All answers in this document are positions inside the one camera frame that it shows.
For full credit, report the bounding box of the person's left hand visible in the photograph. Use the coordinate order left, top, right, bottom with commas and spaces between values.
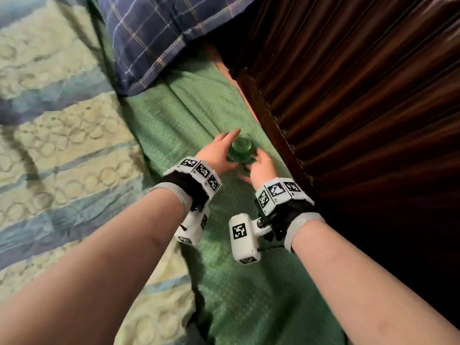
195, 128, 242, 176

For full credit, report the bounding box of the person's right hand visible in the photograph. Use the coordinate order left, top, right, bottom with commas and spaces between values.
239, 148, 280, 193

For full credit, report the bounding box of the green glass cup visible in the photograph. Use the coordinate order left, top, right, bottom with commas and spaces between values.
227, 134, 258, 166

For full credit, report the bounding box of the person's left forearm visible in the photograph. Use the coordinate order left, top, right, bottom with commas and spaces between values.
0, 189, 188, 345

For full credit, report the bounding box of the person's right forearm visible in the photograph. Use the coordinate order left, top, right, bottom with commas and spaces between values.
291, 219, 460, 345

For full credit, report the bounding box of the green dotted bed sheet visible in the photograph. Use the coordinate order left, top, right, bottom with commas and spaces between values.
118, 57, 346, 345

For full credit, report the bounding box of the dark wooden headboard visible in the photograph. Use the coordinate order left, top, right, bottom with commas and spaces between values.
215, 0, 460, 329

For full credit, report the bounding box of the blue plaid pillow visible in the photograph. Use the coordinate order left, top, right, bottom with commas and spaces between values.
94, 0, 256, 97

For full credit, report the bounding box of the cream blue patterned quilt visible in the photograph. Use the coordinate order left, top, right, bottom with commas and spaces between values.
0, 0, 196, 345

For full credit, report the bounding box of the white marker wrist camera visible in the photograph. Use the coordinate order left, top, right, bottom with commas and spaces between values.
229, 177, 326, 266
149, 156, 223, 246

